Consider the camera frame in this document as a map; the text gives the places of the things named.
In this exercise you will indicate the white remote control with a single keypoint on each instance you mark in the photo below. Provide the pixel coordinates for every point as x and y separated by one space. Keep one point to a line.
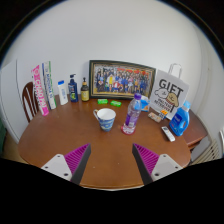
168 134

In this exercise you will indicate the white radiator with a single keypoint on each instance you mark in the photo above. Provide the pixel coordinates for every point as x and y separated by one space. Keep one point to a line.
208 153

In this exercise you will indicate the white paper gift bag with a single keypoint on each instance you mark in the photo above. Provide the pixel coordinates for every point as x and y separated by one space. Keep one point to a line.
168 91

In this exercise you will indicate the brown wooden chair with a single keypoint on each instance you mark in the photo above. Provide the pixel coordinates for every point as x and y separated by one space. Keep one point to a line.
29 101

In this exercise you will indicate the white and green long box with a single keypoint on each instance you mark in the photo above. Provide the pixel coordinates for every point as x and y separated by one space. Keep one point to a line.
49 86

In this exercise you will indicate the blue patterned white mug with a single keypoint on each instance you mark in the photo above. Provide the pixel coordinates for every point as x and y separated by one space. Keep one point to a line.
107 120

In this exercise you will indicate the colourful puzzle cube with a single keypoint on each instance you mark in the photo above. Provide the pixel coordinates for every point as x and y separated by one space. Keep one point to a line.
163 114

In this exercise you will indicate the pink long box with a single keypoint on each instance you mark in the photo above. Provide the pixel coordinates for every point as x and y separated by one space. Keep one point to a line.
40 91

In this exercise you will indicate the blue tissue pack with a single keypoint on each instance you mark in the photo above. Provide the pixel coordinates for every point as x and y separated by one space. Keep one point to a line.
145 105

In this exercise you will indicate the dark blue pump bottle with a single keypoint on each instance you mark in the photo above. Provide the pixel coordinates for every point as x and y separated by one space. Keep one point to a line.
73 91

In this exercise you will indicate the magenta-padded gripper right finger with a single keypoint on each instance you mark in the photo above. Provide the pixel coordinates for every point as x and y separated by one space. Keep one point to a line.
148 159

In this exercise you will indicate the blue detergent bottle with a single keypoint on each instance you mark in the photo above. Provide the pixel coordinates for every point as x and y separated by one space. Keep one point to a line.
179 121

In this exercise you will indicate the framed group photo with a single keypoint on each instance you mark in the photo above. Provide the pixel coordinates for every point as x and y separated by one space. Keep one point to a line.
121 80

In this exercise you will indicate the clear purple-capped water bottle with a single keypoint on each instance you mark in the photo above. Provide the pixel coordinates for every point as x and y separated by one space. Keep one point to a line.
132 115

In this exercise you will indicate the small patterned snack packet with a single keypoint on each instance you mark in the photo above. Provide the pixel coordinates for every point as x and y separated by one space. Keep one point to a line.
154 117

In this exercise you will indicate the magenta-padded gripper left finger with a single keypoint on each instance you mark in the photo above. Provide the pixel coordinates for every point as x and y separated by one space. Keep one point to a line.
75 159

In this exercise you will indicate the dark yellow-labelled bottle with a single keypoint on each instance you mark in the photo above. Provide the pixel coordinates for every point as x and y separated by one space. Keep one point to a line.
85 93

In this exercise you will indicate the white lotion bottle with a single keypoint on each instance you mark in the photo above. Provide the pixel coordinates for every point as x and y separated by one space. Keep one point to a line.
63 95

